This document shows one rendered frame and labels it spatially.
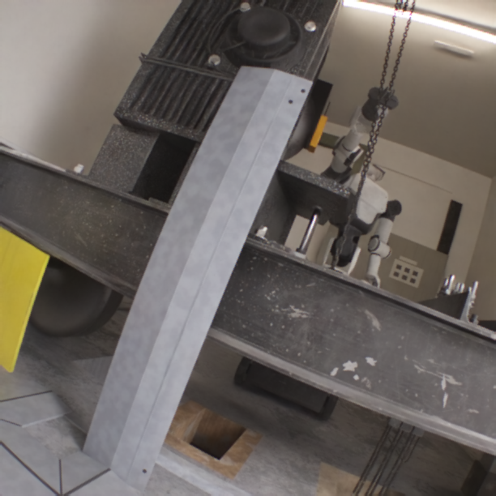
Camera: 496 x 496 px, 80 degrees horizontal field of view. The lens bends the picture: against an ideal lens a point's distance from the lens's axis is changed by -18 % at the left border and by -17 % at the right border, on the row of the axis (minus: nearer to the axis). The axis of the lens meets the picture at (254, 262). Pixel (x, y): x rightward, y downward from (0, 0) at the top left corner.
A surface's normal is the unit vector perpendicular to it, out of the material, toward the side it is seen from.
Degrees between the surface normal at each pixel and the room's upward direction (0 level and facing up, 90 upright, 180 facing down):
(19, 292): 90
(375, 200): 86
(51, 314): 90
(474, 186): 90
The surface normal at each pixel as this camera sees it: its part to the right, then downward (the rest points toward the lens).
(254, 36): -0.04, -0.07
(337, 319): -0.23, -0.15
